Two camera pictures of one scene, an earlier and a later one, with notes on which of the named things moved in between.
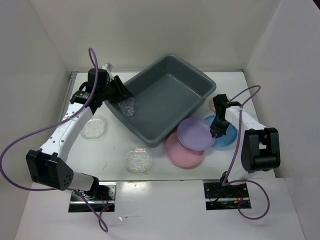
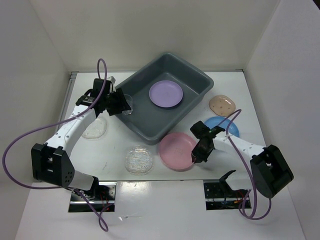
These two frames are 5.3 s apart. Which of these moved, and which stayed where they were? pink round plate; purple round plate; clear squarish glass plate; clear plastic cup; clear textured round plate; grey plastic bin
Moved: pink round plate; purple round plate
Stayed: grey plastic bin; clear plastic cup; clear squarish glass plate; clear textured round plate
